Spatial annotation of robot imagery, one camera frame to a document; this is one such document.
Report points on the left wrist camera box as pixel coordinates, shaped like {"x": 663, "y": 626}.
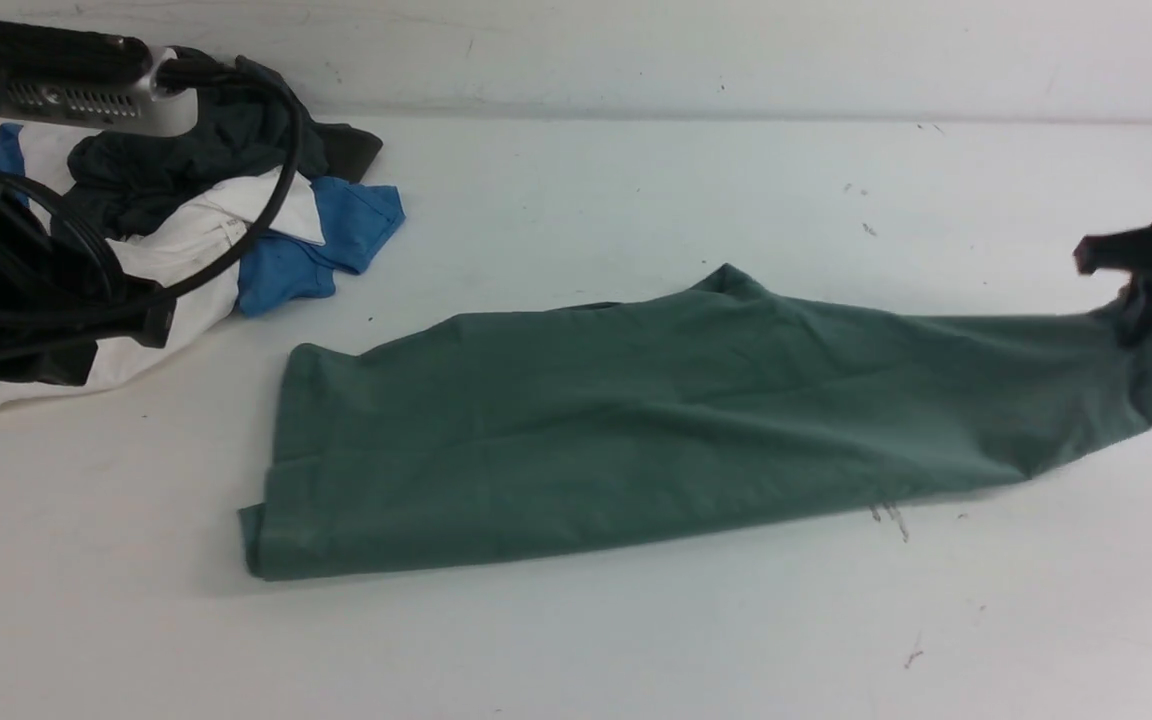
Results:
{"x": 89, "y": 80}

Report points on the white garment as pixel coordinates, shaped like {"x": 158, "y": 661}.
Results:
{"x": 198, "y": 232}

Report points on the green long sleeve shirt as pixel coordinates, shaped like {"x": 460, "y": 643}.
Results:
{"x": 500, "y": 437}

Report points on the dark grey garment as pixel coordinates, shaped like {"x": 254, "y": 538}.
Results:
{"x": 130, "y": 184}

